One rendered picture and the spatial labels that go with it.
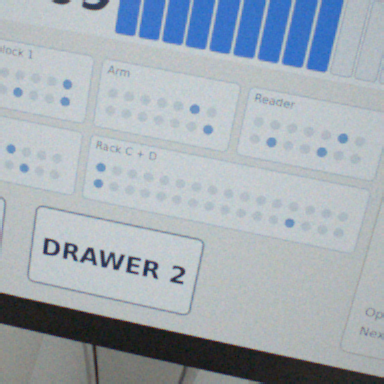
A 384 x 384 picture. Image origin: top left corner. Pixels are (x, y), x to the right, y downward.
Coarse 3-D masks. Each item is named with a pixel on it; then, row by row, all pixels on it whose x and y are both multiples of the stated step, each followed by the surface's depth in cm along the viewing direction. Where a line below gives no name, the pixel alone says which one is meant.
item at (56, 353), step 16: (48, 336) 124; (48, 352) 122; (64, 352) 122; (80, 352) 122; (96, 352) 75; (112, 352) 71; (48, 368) 120; (64, 368) 120; (80, 368) 120; (96, 368) 81; (112, 368) 77; (128, 368) 76; (144, 368) 74; (160, 368) 73; (176, 368) 71; (192, 368) 70
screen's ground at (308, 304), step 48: (0, 0) 29; (96, 48) 29; (144, 48) 29; (336, 96) 28; (0, 192) 31; (240, 240) 30; (0, 288) 32; (48, 288) 32; (240, 288) 31; (288, 288) 31; (336, 288) 30; (240, 336) 31; (288, 336) 31; (336, 336) 31
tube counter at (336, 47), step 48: (48, 0) 29; (96, 0) 28; (144, 0) 28; (192, 0) 28; (240, 0) 28; (288, 0) 27; (336, 0) 27; (192, 48) 28; (240, 48) 28; (288, 48) 28; (336, 48) 28
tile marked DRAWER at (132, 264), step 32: (32, 224) 31; (64, 224) 31; (96, 224) 31; (128, 224) 31; (32, 256) 32; (64, 256) 32; (96, 256) 31; (128, 256) 31; (160, 256) 31; (192, 256) 31; (64, 288) 32; (96, 288) 32; (128, 288) 32; (160, 288) 31; (192, 288) 31
